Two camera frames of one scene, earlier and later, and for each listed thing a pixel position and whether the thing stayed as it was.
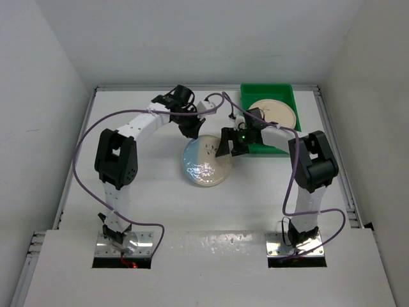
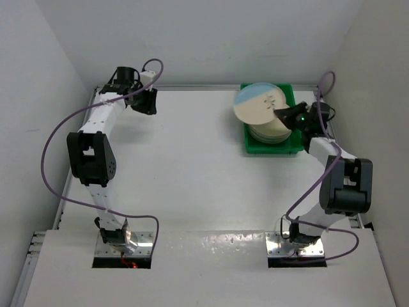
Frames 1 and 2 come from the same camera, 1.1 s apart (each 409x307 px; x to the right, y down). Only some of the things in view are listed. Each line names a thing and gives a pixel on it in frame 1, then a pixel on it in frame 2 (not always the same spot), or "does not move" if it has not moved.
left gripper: (193, 131) to (149, 107)
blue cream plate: (200, 164) to (255, 103)
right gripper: (231, 133) to (287, 115)
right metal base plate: (278, 244) does not move
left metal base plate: (138, 244) does not move
